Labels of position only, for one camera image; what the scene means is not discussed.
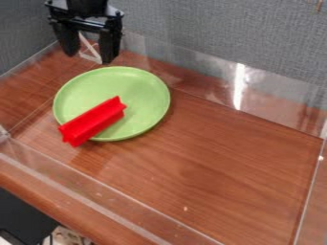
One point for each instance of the clear acrylic enclosure wall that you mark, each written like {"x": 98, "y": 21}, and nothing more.
{"x": 230, "y": 172}

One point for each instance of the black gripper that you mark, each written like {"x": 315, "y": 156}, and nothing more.
{"x": 91, "y": 16}

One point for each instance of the black box under table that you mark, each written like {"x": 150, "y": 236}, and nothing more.
{"x": 23, "y": 221}

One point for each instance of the green round plate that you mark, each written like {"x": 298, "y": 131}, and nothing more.
{"x": 140, "y": 90}

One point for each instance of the red plastic block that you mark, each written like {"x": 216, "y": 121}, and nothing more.
{"x": 92, "y": 122}

